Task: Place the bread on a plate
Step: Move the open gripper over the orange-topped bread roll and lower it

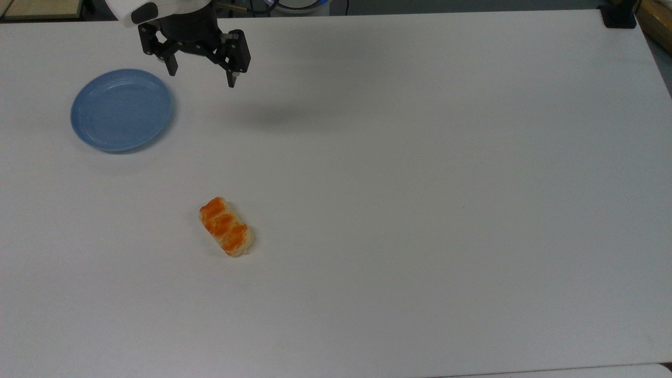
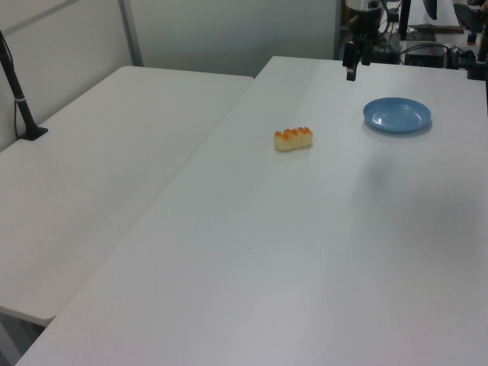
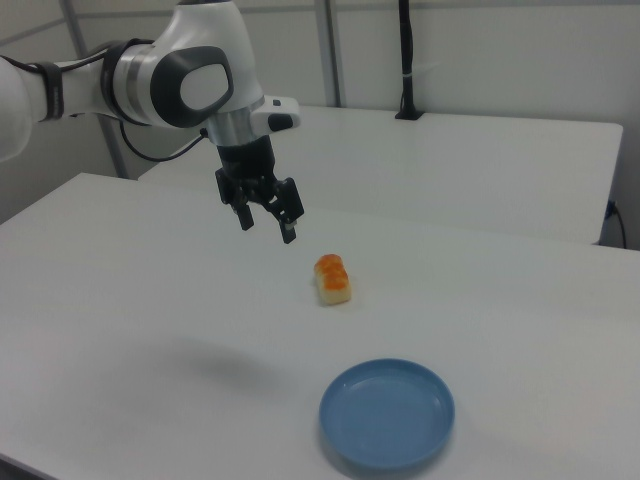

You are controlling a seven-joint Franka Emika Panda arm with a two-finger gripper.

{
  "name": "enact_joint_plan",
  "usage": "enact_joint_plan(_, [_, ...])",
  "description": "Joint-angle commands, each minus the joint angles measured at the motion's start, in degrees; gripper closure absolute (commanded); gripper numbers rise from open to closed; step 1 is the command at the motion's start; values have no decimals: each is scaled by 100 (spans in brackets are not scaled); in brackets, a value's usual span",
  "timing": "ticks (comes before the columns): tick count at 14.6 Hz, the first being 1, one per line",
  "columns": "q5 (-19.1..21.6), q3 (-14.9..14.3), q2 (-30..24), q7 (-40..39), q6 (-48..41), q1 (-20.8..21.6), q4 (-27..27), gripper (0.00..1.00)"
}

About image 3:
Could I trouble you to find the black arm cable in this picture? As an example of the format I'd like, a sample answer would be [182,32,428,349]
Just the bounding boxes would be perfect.
[118,119,209,163]

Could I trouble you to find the blue round plate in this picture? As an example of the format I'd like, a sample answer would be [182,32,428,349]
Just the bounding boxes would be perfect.
[318,357,457,475]

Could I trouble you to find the black velcro strap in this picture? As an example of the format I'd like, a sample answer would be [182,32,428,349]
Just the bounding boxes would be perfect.
[37,61,67,123]

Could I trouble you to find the black wall power cable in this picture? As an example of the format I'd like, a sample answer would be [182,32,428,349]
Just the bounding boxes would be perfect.
[606,199,629,249]

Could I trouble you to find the grey partition post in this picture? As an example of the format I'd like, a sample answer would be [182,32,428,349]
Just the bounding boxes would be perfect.
[63,0,127,179]
[325,0,349,107]

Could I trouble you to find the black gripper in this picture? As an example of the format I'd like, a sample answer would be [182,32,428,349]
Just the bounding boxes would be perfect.
[214,137,306,246]

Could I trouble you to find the white adjacent table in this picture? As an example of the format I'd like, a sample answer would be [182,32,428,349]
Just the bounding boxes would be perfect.
[137,103,625,246]

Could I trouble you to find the black camera stand pole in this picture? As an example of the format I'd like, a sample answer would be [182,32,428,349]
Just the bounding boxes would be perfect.
[394,0,425,121]

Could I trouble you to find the orange-topped bread loaf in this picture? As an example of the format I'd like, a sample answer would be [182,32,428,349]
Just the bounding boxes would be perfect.
[313,253,355,307]

